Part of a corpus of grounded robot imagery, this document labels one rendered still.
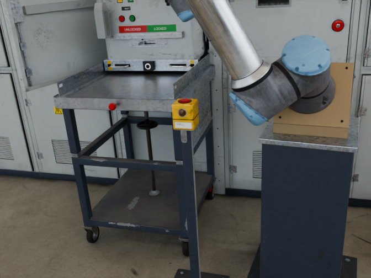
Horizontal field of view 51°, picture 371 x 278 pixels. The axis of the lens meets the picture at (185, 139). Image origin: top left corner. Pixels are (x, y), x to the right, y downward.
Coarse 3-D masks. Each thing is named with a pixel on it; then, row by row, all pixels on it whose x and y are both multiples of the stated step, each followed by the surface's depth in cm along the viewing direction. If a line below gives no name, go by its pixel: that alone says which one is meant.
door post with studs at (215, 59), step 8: (216, 56) 221; (216, 64) 223; (216, 72) 224; (216, 80) 226; (216, 88) 228; (216, 96) 230; (216, 104) 232; (216, 112) 234; (216, 120) 236; (224, 184) 251; (224, 192) 253
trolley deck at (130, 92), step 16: (112, 80) 204; (128, 80) 202; (144, 80) 200; (160, 80) 198; (176, 80) 196; (208, 80) 208; (80, 96) 178; (96, 96) 177; (112, 96) 175; (128, 96) 173; (144, 96) 172; (160, 96) 170; (192, 96) 178
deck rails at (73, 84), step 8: (208, 56) 220; (200, 64) 203; (208, 64) 221; (80, 72) 195; (88, 72) 202; (96, 72) 210; (104, 72) 219; (112, 72) 221; (192, 72) 189; (200, 72) 204; (64, 80) 182; (72, 80) 188; (80, 80) 195; (88, 80) 203; (96, 80) 205; (184, 80) 176; (192, 80) 189; (64, 88) 182; (72, 88) 189; (80, 88) 190; (176, 88) 165; (184, 88) 177; (64, 96) 178; (176, 96) 166
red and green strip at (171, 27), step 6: (174, 24) 199; (120, 30) 208; (126, 30) 207; (132, 30) 206; (138, 30) 205; (144, 30) 204; (150, 30) 203; (156, 30) 203; (162, 30) 202; (168, 30) 201; (174, 30) 200
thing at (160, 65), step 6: (108, 60) 215; (114, 60) 214; (120, 60) 213; (126, 60) 212; (132, 60) 211; (138, 60) 210; (144, 60) 209; (150, 60) 208; (156, 60) 208; (162, 60) 207; (168, 60) 206; (174, 60) 205; (180, 60) 204; (198, 60) 202; (108, 66) 217; (132, 66) 213; (138, 66) 212; (156, 66) 209; (162, 66) 208; (168, 66) 207; (192, 66) 203
